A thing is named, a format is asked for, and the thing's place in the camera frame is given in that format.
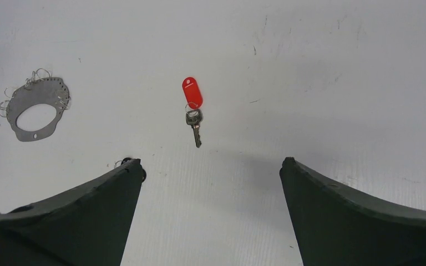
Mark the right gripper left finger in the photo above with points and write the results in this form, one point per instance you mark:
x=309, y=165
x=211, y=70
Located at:
x=85, y=225

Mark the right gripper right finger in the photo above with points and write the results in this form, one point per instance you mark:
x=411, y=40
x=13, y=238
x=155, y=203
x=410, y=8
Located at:
x=335, y=224

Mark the key with red tag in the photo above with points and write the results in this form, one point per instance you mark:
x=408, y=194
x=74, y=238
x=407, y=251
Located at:
x=194, y=115

